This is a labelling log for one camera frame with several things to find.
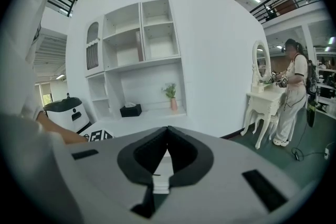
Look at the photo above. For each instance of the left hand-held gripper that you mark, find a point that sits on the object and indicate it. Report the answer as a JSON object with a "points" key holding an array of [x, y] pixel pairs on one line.
{"points": [[96, 136]]}

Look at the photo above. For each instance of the white stool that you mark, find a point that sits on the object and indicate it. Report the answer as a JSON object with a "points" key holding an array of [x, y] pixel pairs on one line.
{"points": [[274, 120]]}

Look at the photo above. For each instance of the white storage shelving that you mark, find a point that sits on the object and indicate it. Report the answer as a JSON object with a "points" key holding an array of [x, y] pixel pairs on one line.
{"points": [[325, 70]]}

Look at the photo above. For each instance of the white and black machine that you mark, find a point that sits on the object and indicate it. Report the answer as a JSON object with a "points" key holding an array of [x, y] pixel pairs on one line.
{"points": [[68, 114]]}

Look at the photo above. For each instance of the white power strip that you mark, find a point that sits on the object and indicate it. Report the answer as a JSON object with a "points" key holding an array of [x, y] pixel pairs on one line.
{"points": [[326, 153]]}

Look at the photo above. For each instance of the white vanity table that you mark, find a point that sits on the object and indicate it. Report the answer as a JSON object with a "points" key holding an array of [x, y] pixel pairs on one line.
{"points": [[265, 102]]}

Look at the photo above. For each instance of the white oval mirror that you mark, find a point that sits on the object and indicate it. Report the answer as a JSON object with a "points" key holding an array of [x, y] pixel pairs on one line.
{"points": [[261, 60]]}

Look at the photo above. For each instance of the person's white shirt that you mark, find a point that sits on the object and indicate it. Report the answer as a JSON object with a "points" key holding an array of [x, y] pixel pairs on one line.
{"points": [[15, 65]]}

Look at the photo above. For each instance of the white shelf cabinet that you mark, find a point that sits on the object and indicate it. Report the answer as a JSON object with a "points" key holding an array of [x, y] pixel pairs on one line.
{"points": [[147, 78]]}

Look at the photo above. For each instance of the person's left forearm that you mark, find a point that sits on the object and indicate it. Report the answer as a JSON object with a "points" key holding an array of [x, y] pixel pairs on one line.
{"points": [[57, 130]]}

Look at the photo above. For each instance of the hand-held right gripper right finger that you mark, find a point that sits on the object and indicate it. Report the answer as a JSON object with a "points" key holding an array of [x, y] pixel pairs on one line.
{"points": [[194, 165]]}

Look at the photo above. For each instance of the green plant in pink vase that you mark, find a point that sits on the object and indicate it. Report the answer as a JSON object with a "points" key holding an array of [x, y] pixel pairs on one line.
{"points": [[173, 102]]}

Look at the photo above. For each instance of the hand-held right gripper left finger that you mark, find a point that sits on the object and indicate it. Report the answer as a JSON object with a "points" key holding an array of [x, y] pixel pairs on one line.
{"points": [[143, 165]]}

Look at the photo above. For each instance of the black tissue box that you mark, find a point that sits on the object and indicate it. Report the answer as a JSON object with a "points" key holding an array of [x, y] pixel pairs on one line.
{"points": [[130, 110]]}

